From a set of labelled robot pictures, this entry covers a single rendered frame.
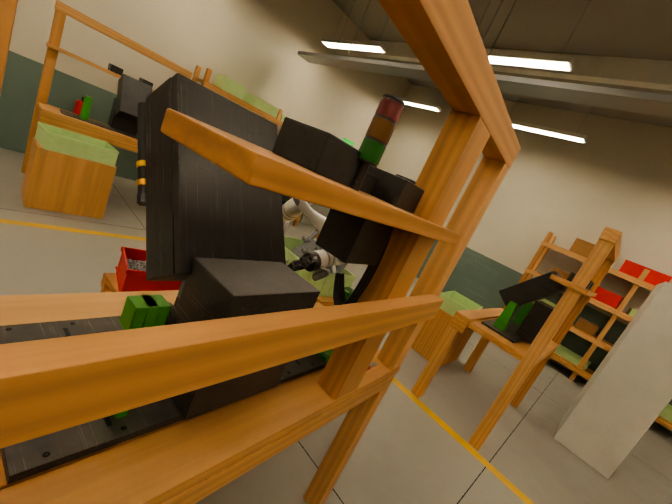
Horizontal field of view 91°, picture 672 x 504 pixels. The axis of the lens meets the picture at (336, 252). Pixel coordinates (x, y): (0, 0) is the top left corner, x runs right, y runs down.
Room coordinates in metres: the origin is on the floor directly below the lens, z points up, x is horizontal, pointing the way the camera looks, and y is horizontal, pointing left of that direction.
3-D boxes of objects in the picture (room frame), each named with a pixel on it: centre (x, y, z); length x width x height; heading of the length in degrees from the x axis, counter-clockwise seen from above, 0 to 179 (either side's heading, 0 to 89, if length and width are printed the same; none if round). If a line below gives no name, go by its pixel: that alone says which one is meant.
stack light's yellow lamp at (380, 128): (0.71, 0.02, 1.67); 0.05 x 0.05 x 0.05
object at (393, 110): (0.71, 0.02, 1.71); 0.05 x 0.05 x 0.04
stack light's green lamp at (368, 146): (0.71, 0.02, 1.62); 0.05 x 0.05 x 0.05
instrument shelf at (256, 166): (0.83, -0.01, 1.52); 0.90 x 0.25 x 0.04; 147
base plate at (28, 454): (0.98, 0.20, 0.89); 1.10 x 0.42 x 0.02; 147
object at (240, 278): (0.81, 0.15, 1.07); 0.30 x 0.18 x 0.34; 147
